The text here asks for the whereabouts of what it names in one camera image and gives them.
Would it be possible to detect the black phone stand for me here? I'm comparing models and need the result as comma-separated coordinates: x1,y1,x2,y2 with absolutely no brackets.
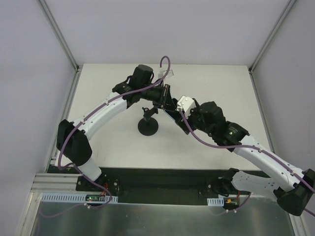
137,107,158,136

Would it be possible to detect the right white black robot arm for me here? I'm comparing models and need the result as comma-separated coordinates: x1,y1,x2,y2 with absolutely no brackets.
162,96,315,216

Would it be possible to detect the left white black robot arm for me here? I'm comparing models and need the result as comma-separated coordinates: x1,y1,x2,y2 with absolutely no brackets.
56,64,176,191

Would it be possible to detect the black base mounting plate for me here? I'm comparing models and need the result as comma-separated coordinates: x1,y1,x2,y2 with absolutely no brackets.
46,165,256,205

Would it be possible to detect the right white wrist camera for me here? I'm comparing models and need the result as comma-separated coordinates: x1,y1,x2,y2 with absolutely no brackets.
176,95,196,118

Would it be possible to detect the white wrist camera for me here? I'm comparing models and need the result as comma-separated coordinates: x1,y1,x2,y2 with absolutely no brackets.
158,69,174,79
176,95,196,118

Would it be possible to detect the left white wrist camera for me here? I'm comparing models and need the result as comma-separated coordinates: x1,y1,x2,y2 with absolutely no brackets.
158,69,174,79

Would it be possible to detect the right white slotted cable duct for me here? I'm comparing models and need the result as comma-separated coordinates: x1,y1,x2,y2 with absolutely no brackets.
207,197,224,207

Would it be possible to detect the white slotted cable duct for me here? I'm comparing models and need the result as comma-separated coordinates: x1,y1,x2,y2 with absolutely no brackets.
41,193,118,204
207,197,224,207

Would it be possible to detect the left aluminium frame post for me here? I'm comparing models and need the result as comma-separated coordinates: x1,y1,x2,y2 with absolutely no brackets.
37,0,80,72

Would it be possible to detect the aluminium frame post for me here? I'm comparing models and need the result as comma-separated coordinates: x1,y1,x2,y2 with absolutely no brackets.
249,0,298,74
37,0,80,72

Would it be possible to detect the left aluminium extrusion rail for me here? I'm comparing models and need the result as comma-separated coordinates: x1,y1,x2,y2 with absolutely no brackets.
31,147,82,193

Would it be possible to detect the left white slotted cable duct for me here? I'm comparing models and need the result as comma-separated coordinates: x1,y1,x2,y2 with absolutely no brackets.
41,193,118,204

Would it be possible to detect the right aluminium frame post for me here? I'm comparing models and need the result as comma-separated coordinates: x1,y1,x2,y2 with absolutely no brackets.
249,0,298,74

